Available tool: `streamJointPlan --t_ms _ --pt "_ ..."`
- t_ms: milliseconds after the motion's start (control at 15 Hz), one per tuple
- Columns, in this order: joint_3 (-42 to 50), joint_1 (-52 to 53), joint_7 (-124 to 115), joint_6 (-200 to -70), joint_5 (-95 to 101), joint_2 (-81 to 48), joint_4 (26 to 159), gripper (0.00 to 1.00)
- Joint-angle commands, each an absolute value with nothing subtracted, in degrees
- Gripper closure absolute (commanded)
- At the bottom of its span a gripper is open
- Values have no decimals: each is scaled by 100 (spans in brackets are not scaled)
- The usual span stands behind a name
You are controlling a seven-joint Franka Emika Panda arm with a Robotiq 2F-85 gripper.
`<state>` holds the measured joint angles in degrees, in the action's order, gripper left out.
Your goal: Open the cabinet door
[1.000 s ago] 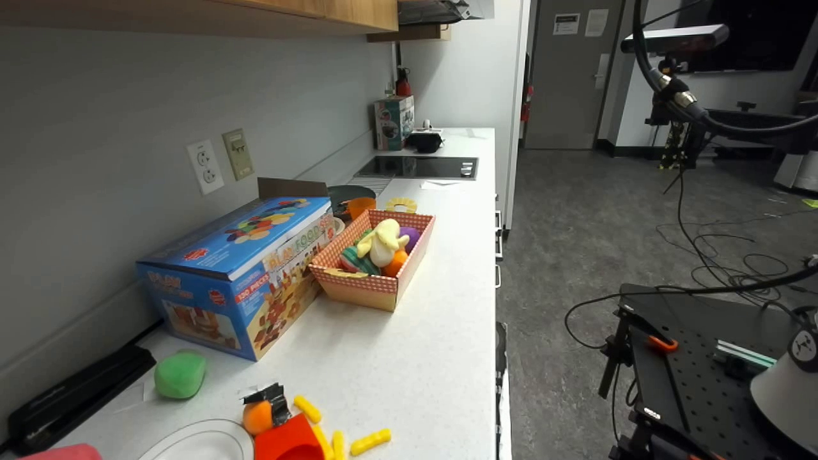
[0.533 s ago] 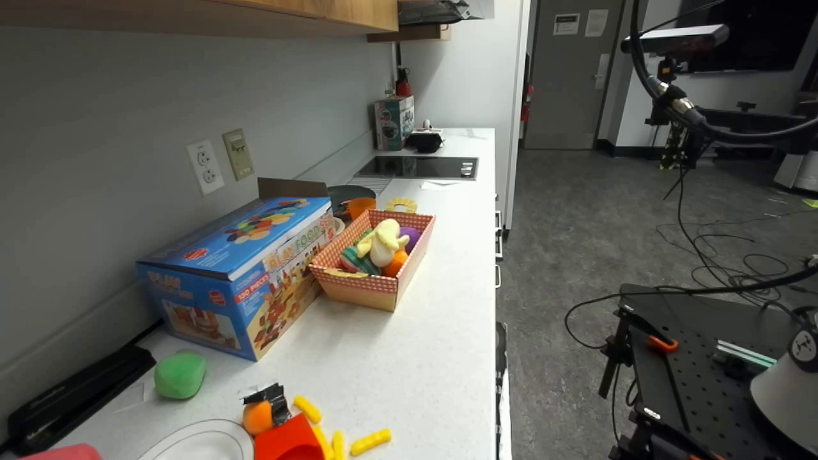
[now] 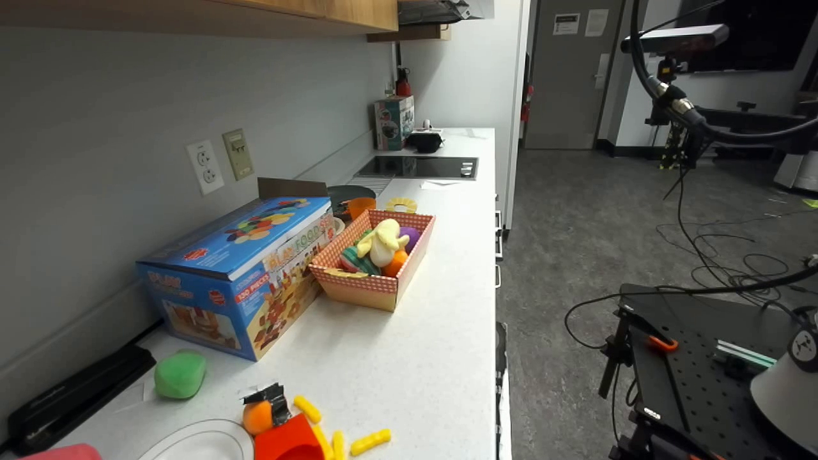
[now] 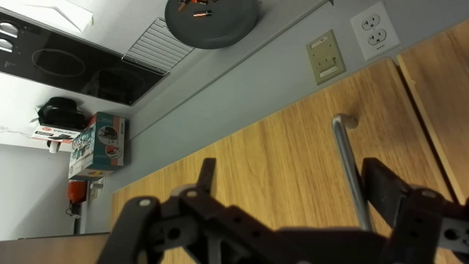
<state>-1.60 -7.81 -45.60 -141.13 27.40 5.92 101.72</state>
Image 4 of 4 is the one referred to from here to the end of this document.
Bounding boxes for teal cardboard box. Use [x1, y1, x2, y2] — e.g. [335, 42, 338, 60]
[67, 111, 127, 180]

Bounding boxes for red bottle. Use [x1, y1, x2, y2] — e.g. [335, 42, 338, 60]
[64, 177, 92, 219]

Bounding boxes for beige wall switch plate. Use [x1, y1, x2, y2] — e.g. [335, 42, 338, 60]
[304, 27, 347, 86]

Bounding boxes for silver cabinet door handle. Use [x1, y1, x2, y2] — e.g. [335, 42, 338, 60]
[331, 112, 373, 231]

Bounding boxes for red white flat package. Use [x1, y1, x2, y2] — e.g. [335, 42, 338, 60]
[30, 123, 81, 146]

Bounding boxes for black pouch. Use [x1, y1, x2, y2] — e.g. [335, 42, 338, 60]
[36, 95, 89, 131]

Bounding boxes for white wall power outlet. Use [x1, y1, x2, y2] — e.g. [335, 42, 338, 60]
[348, 0, 402, 61]

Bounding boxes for white paper sheet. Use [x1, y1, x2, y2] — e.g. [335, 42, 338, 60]
[21, 0, 95, 33]

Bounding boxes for black glass cooktop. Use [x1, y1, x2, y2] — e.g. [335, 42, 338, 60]
[0, 10, 168, 106]

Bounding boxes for red brown sticks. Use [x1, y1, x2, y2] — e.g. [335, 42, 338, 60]
[175, 0, 213, 20]

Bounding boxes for white vent grille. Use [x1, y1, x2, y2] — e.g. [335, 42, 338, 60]
[120, 16, 194, 74]

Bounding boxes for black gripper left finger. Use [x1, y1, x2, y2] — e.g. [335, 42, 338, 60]
[95, 156, 276, 264]

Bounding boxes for dark grey round plate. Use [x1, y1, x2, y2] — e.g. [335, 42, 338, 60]
[162, 0, 262, 49]

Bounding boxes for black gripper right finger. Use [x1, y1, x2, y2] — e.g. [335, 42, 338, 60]
[360, 156, 469, 264]

